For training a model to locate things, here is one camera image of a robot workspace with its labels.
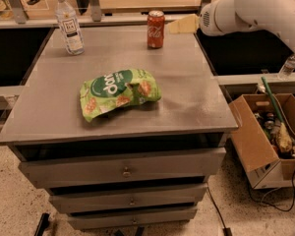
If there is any cardboard box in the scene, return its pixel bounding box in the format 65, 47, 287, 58
229, 93, 295, 189

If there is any grey drawer cabinet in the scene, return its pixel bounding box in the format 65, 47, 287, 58
0, 26, 237, 229

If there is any clear plastic water bottle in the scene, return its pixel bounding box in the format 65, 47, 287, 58
55, 0, 85, 55

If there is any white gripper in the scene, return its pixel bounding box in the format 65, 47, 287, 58
168, 0, 250, 37

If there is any black floor object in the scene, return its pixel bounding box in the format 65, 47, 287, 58
34, 213, 49, 236

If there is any red coke can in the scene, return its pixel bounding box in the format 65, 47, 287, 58
147, 10, 165, 48

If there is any top drawer knob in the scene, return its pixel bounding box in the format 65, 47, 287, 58
122, 167, 132, 178

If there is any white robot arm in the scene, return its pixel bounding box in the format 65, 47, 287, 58
167, 0, 295, 54

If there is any green chip bag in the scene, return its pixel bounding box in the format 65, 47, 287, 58
80, 69, 161, 122

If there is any green handled brush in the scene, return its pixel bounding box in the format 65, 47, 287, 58
262, 77, 293, 153

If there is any small clear plastic bottle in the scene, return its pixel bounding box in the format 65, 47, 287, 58
277, 54, 295, 80

